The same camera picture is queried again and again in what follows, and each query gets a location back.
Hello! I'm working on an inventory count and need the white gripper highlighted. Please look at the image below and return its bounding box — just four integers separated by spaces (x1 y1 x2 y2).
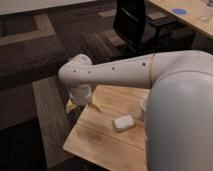
66 84 101 113

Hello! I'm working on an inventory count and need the white eraser block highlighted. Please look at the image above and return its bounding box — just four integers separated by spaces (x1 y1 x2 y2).
112 115 135 132

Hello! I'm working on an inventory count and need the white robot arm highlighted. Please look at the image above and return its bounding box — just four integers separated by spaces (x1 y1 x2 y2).
58 50 213 171

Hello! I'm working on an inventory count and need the white paper cup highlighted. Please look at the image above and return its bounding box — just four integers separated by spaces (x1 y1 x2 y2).
132 105 145 121

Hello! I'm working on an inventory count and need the black office chair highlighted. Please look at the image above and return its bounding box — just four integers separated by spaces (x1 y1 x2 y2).
113 0 177 53

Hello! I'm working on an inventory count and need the blue round disc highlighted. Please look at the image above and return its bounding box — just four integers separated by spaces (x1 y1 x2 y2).
172 8 187 15

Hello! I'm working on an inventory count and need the clear glass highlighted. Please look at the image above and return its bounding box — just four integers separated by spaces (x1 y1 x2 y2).
200 0 213 21

